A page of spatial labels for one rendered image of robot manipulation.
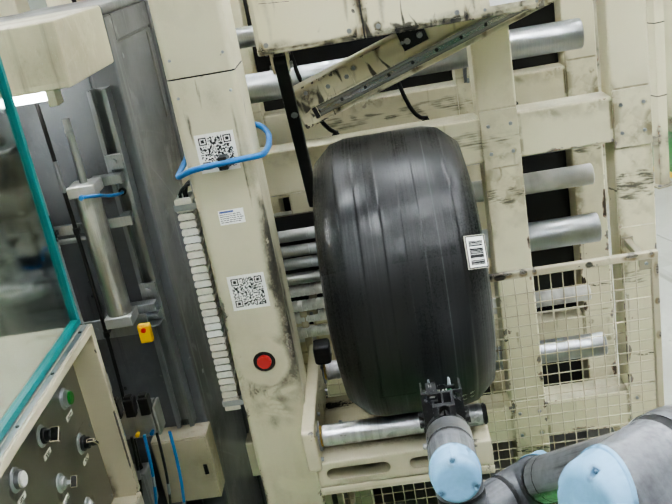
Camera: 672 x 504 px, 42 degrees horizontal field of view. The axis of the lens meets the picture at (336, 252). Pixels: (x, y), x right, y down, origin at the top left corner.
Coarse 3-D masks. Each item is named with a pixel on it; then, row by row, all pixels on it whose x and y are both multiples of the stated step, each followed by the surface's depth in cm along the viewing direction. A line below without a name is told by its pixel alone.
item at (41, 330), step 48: (0, 96) 142; (0, 144) 139; (0, 192) 137; (0, 240) 134; (48, 240) 152; (0, 288) 132; (48, 288) 149; (0, 336) 129; (48, 336) 146; (0, 384) 127; (0, 432) 124
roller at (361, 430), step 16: (384, 416) 178; (400, 416) 177; (416, 416) 176; (480, 416) 175; (320, 432) 177; (336, 432) 177; (352, 432) 176; (368, 432) 176; (384, 432) 176; (400, 432) 176; (416, 432) 176
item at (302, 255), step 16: (288, 224) 225; (304, 224) 225; (288, 240) 213; (304, 240) 226; (288, 256) 214; (304, 256) 216; (288, 272) 230; (304, 272) 216; (304, 288) 218; (320, 288) 218; (304, 304) 218; (320, 304) 218; (304, 320) 221; (304, 336) 221
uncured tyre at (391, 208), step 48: (336, 144) 172; (384, 144) 166; (432, 144) 164; (336, 192) 159; (384, 192) 157; (432, 192) 155; (336, 240) 155; (384, 240) 153; (432, 240) 152; (336, 288) 155; (384, 288) 152; (432, 288) 152; (480, 288) 154; (336, 336) 158; (384, 336) 154; (432, 336) 154; (480, 336) 156; (384, 384) 160; (480, 384) 164
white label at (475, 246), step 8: (464, 240) 152; (472, 240) 153; (480, 240) 153; (472, 248) 153; (480, 248) 153; (472, 256) 152; (480, 256) 153; (472, 264) 152; (480, 264) 153; (488, 264) 153
